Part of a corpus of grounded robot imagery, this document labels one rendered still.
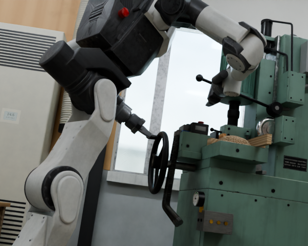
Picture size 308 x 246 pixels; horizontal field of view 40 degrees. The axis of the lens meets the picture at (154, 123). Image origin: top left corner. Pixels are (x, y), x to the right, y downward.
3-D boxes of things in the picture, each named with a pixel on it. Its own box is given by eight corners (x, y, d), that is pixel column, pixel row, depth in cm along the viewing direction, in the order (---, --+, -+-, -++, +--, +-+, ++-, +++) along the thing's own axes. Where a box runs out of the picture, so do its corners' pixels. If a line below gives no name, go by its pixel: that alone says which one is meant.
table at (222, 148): (160, 164, 224) (161, 153, 225) (214, 172, 230) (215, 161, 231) (196, 151, 166) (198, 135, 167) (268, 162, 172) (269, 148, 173)
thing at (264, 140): (211, 158, 221) (212, 151, 222) (215, 158, 222) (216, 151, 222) (266, 143, 164) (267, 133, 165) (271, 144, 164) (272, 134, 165)
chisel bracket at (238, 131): (217, 143, 205) (219, 126, 206) (244, 148, 207) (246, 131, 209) (223, 141, 198) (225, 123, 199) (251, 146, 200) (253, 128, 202)
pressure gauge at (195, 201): (191, 211, 169) (193, 190, 171) (200, 212, 170) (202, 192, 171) (196, 211, 163) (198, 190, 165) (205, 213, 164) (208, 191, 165)
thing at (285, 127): (270, 144, 195) (272, 118, 197) (284, 146, 196) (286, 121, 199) (281, 141, 186) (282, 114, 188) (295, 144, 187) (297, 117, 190)
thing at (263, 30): (254, 53, 218) (257, 23, 222) (268, 56, 220) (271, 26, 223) (261, 48, 211) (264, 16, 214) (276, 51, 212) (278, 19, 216)
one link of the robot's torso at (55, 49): (50, 60, 130) (79, 22, 139) (31, 67, 140) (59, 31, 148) (109, 118, 144) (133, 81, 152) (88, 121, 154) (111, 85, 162)
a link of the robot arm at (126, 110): (130, 138, 197) (110, 122, 196) (142, 123, 201) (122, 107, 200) (136, 133, 185) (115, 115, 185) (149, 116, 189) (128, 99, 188)
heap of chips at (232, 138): (213, 143, 179) (214, 134, 179) (244, 149, 181) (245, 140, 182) (221, 140, 170) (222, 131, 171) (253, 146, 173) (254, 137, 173)
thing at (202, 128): (177, 135, 203) (178, 124, 204) (199, 139, 205) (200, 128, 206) (185, 131, 191) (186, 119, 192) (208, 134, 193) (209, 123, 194)
